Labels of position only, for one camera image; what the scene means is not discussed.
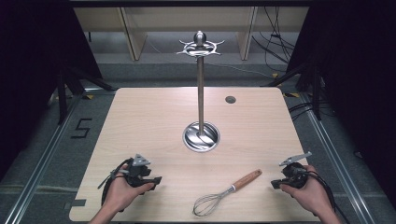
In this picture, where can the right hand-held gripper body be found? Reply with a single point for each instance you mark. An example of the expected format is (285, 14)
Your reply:
(294, 175)

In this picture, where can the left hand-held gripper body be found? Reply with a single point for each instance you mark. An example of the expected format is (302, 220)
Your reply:
(137, 174)

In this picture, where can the metal utensil stand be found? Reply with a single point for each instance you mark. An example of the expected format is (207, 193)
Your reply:
(200, 102)

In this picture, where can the person's right hand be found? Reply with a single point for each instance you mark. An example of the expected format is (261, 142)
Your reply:
(311, 194)

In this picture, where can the person's left hand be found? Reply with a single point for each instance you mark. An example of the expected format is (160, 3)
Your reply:
(120, 194)

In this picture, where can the black tape strip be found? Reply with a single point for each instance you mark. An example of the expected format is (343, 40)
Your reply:
(78, 202)

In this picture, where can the black metal stand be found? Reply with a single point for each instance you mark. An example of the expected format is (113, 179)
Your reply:
(316, 93)
(62, 99)

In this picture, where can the dark curtain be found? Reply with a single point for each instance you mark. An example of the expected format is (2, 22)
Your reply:
(34, 77)
(358, 77)

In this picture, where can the metal floor rail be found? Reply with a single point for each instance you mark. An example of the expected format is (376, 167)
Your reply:
(336, 161)
(40, 168)

